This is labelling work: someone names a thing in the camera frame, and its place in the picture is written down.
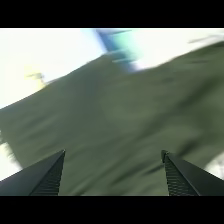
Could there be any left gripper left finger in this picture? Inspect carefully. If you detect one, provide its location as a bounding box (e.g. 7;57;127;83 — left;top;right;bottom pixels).
0;149;66;197

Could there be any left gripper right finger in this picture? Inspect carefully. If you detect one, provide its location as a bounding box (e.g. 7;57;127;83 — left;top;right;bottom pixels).
160;149;224;197

